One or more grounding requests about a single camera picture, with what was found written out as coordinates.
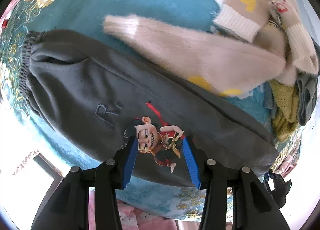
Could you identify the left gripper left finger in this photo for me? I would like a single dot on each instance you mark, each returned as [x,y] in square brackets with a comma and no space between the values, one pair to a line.
[67,208]

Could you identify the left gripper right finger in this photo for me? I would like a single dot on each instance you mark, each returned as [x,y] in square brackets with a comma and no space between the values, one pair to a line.
[253,206]

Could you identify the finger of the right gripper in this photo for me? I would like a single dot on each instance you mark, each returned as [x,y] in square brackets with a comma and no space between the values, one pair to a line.
[277,187]

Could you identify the dark grey sweatpants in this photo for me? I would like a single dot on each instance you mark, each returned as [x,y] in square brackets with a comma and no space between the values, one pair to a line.
[97,98]

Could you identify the mustard yellow knit sweater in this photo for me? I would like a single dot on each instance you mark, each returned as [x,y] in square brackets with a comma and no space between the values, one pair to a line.
[285,120]

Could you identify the grey green small garment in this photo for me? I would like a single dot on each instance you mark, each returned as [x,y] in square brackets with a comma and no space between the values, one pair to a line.
[307,90]

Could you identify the beige fuzzy sweater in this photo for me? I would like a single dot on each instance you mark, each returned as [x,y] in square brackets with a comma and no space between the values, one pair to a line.
[217,63]

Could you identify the pink folded garment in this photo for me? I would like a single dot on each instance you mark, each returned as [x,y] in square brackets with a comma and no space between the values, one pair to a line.
[7,14]

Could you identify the teal floral bed blanket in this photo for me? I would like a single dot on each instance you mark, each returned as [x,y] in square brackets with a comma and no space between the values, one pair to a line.
[150,14]

